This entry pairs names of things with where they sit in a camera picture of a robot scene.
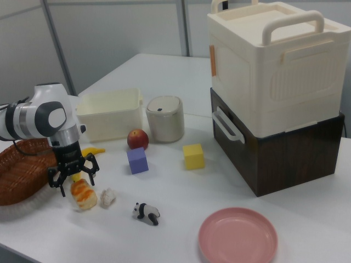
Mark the small white lidded trash can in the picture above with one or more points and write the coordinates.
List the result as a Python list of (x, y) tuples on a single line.
[(167, 123)]

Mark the brown wicker basket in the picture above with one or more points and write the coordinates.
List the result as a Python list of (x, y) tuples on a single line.
[(16, 178)]

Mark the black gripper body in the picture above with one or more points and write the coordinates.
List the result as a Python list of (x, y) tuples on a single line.
[(68, 160)]

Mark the purple foam cube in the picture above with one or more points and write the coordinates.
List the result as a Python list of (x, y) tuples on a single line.
[(137, 161)]

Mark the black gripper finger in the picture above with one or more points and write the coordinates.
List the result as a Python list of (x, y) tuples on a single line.
[(59, 178), (91, 167)]

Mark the panda toy figure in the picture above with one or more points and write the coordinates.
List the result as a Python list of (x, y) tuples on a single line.
[(145, 210)]

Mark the red apple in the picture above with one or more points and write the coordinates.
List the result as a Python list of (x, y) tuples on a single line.
[(137, 139)]

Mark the yellow foam cube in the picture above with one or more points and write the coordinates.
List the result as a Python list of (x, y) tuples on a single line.
[(193, 157)]

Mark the small white shell object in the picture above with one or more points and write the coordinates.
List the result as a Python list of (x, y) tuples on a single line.
[(107, 197)]

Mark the toasted bread slice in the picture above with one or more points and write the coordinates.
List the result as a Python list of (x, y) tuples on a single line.
[(85, 195)]

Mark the dark brown wooden drawer box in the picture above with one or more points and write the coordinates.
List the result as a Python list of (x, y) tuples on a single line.
[(288, 161)]

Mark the pink plate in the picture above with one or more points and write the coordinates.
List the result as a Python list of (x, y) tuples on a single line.
[(235, 235)]

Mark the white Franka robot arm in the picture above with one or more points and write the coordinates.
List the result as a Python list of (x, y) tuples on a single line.
[(27, 120)]

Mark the yellow banana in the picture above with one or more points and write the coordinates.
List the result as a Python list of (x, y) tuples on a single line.
[(94, 150)]

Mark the white rectangular plastic bin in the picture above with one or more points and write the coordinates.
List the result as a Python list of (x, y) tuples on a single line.
[(109, 123)]

